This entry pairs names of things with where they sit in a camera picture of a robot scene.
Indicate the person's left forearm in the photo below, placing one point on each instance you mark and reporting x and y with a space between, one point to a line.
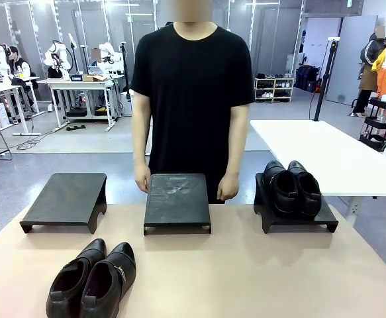
237 152

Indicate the black equipment cases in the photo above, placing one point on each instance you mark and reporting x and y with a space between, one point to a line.
307 77

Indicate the white desk with crossbar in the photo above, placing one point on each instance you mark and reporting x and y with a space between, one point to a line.
77 86

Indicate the black power strip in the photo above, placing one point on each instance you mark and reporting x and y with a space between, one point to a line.
75 128

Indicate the thin black camera tripod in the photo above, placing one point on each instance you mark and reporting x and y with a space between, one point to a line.
124 76

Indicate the seated person behind desk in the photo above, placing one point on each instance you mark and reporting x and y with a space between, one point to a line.
95 56

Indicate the white shoe rack with shoes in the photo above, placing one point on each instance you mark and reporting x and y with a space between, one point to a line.
273 89

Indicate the person in black t-shirt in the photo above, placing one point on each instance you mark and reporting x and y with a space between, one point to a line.
192 99

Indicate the person's right hand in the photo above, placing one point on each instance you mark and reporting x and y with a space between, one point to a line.
143 177

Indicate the black trolley cart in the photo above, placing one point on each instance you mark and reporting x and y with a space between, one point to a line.
376 124

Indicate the cardboard box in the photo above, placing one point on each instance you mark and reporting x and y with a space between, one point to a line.
93 78

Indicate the mannequin with dark jacket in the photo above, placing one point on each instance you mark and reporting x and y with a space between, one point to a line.
368 66

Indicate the black leather shoe silver buckle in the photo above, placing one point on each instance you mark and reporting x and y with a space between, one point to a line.
110 281

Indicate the black labelled box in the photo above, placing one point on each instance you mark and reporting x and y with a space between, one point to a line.
76 78

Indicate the person's left hand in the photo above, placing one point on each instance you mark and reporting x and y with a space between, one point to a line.
229 187

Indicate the black shoe stand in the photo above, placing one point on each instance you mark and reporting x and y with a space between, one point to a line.
177 202
63 198
325 213

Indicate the seated person dark jacket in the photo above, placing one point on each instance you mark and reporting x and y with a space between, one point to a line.
22 69

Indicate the white table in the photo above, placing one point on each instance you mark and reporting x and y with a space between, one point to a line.
312 155

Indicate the black tripod pole white head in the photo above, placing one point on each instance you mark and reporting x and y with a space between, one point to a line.
323 83

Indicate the person's right forearm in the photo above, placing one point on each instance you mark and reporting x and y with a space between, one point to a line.
141 145

